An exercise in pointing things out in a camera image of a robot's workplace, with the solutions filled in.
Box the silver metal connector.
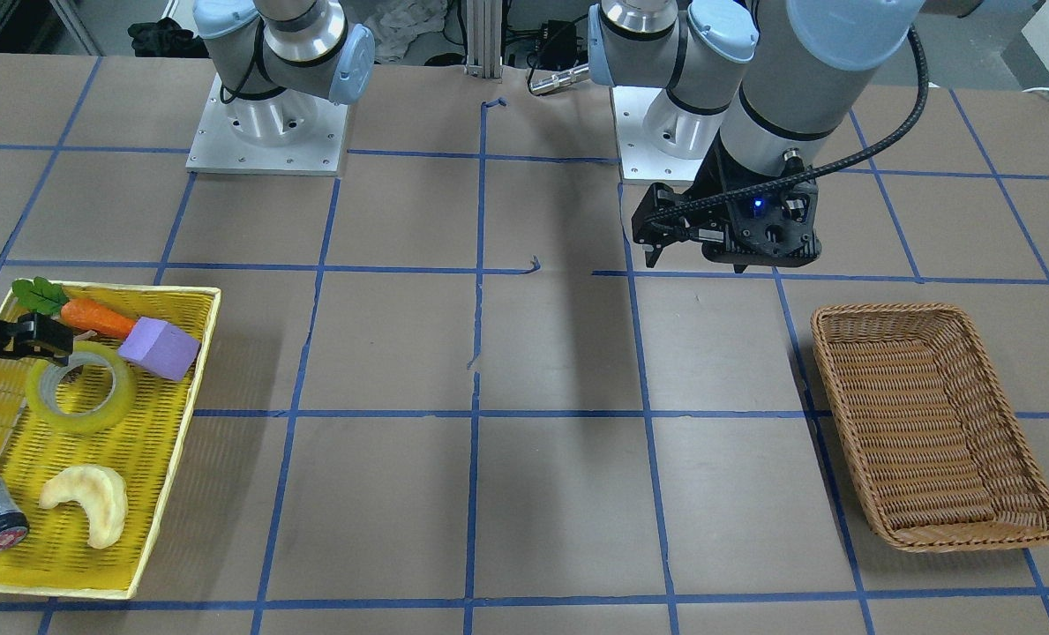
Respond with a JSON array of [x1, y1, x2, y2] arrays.
[[528, 63, 591, 97]]

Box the toy carrot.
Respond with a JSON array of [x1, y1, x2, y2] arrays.
[[10, 276, 137, 340]]

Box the yellow woven basket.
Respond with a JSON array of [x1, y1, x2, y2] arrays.
[[0, 280, 221, 600]]

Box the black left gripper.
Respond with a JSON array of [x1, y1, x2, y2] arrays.
[[631, 158, 821, 273]]

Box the aluminium frame post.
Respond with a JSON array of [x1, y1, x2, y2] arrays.
[[462, 0, 504, 83]]

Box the toy banana slice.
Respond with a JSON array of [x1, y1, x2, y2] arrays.
[[39, 465, 128, 549]]

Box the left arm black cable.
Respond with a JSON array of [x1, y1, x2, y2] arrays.
[[643, 26, 929, 226]]

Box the brown wicker basket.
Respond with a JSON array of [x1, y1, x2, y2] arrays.
[[811, 303, 1049, 552]]

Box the yellow tape roll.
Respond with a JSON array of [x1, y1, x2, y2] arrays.
[[25, 341, 137, 435]]

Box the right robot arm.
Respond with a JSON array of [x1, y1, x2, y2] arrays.
[[0, 1, 374, 371]]

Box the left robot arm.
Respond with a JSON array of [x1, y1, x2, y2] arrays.
[[588, 1, 930, 273]]

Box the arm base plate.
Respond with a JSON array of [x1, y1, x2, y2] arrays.
[[611, 86, 726, 188], [186, 77, 351, 176]]

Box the purple foam block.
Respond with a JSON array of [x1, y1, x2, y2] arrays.
[[117, 317, 201, 382]]

